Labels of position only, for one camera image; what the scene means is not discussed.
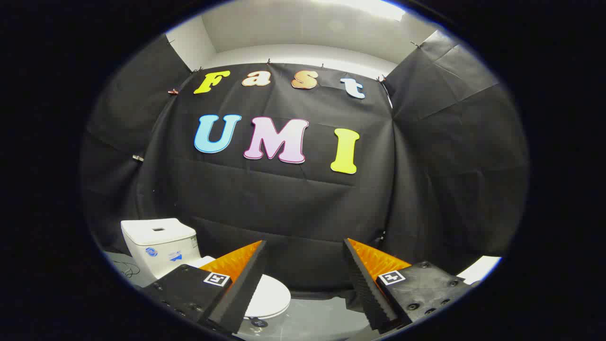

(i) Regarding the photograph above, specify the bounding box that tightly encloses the white toilet lid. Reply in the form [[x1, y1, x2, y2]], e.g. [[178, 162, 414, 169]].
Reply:
[[187, 256, 292, 329]]

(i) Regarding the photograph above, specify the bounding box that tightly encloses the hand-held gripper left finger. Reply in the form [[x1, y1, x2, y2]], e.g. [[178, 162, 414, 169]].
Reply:
[[142, 240, 268, 335]]

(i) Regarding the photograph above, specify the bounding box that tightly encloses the white toilet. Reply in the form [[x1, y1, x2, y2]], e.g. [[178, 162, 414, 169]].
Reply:
[[120, 218, 199, 281]]

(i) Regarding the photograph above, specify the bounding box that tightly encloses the black backdrop cloth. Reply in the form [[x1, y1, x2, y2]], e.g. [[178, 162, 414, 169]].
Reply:
[[80, 31, 530, 295]]

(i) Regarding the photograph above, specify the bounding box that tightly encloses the thin black floor cable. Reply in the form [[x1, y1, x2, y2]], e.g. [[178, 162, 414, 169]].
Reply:
[[114, 260, 141, 278]]

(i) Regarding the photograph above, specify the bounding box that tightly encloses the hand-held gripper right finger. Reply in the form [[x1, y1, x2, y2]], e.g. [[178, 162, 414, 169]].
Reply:
[[343, 238, 474, 332]]

